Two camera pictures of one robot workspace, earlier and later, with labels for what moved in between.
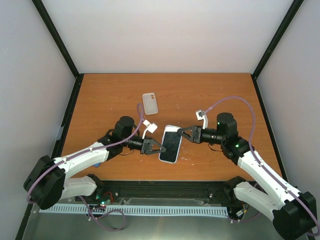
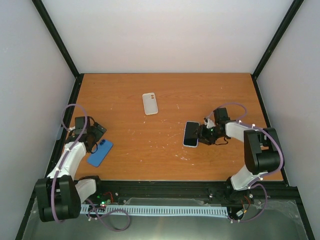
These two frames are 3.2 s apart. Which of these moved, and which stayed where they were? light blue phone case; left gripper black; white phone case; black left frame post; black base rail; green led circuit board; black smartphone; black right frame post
Moved: light blue phone case; left gripper black; black smartphone
Stayed: white phone case; green led circuit board; black right frame post; black left frame post; black base rail
